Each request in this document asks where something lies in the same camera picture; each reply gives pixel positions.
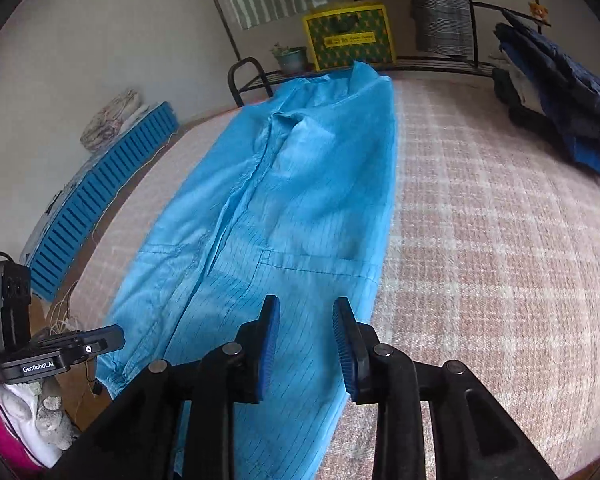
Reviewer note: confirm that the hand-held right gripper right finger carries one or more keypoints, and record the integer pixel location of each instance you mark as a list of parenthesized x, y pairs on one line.
[(342, 350)]

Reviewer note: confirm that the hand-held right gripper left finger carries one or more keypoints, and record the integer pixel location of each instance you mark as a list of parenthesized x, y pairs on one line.
[(269, 350)]

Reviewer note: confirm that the light blue striped coat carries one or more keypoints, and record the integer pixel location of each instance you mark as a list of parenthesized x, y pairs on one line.
[(290, 185)]

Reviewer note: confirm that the person's left forearm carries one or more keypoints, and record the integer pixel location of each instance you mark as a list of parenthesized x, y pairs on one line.
[(0, 440)]

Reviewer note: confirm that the black metal clothes rack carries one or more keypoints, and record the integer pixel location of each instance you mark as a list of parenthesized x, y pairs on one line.
[(440, 64)]

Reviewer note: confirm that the pile of folded clothes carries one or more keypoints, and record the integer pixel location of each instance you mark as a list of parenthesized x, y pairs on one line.
[(517, 87)]

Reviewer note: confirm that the person's left hand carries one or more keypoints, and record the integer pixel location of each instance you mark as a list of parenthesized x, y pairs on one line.
[(25, 420)]

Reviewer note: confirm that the pink checked blanket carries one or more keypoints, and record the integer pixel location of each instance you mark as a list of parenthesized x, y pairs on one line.
[(480, 260)]

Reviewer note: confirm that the folded floral quilt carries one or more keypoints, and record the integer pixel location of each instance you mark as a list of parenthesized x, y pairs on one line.
[(110, 120)]

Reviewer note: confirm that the potted plant teal pot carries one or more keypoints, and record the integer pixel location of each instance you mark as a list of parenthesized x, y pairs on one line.
[(292, 60)]

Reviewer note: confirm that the yellow green gift bag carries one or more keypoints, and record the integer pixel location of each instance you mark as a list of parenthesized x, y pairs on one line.
[(350, 40)]

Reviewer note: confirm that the navy quilted jacket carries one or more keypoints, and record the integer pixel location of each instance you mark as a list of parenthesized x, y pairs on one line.
[(580, 95)]

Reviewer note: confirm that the grey plaid coat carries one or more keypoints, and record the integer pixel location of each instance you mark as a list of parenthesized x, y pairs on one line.
[(440, 10)]

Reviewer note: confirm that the small teddy bear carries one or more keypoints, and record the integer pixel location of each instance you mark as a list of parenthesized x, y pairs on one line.
[(536, 10)]

